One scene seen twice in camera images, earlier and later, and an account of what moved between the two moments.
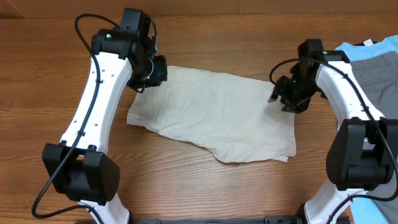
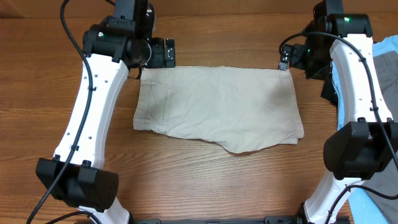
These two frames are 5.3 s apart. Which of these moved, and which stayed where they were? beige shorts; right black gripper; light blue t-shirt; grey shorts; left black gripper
Moved: left black gripper; beige shorts; right black gripper
Stayed: light blue t-shirt; grey shorts
